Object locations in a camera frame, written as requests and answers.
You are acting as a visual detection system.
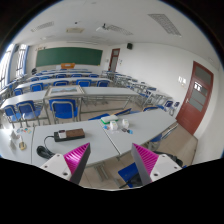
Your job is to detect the white cup left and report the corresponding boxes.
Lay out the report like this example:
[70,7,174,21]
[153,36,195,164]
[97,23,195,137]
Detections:
[110,121,118,131]

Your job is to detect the ceiling projector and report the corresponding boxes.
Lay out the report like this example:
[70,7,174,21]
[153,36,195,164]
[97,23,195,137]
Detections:
[96,23,109,32]

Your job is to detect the black wall speaker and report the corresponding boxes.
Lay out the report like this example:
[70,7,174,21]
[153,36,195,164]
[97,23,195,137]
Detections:
[127,43,133,50]

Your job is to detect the blue chair far left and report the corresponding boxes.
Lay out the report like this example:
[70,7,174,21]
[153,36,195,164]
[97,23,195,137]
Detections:
[4,105,21,127]

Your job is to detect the small wooden block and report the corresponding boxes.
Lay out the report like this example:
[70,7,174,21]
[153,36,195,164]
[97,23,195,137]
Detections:
[19,142,26,150]

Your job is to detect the framed picture on desk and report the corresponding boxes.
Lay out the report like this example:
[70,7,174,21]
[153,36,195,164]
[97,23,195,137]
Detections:
[45,85,84,98]

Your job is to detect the white charger plug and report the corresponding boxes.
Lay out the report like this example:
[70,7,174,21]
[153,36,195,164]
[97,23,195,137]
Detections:
[58,132,66,139]

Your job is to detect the red-brown near door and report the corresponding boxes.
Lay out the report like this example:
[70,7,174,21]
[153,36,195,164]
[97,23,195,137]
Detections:
[176,62,213,134]

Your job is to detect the green chalkboard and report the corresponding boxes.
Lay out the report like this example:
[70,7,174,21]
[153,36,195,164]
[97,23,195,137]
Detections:
[36,47,103,67]

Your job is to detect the red-brown door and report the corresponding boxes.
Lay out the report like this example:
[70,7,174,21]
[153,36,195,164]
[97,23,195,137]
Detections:
[108,48,120,72]
[176,62,213,134]

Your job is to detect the green white box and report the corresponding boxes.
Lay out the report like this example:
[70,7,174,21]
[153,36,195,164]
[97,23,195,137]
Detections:
[101,115,119,124]

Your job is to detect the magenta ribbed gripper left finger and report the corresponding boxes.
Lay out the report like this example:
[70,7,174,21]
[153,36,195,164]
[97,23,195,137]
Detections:
[40,142,92,186]

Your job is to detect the black power cable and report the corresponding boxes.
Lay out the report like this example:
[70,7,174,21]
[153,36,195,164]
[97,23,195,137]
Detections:
[35,134,56,160]

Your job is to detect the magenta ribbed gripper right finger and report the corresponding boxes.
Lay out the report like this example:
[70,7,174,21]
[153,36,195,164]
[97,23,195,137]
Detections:
[130,142,183,186]

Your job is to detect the blue chair centre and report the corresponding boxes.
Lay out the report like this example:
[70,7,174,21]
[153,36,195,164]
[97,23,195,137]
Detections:
[49,98,78,122]

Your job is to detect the white cup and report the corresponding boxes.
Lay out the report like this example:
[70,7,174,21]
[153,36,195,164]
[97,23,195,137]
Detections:
[110,121,118,131]
[122,119,129,128]

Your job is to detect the wooden lectern desk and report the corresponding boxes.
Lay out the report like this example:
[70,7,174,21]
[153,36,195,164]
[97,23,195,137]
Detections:
[61,63,76,69]

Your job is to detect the blue chair under desk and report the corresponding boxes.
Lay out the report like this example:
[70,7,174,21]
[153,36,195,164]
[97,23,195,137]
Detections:
[118,163,142,188]

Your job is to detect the long grey desk row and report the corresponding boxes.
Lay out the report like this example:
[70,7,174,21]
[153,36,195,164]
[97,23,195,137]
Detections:
[0,87,138,110]

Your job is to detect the red-brown far door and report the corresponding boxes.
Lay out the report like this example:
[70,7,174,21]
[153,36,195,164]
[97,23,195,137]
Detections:
[108,48,120,72]

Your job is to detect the white cup right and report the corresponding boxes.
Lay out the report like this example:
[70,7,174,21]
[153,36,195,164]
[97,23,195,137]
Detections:
[122,119,129,128]

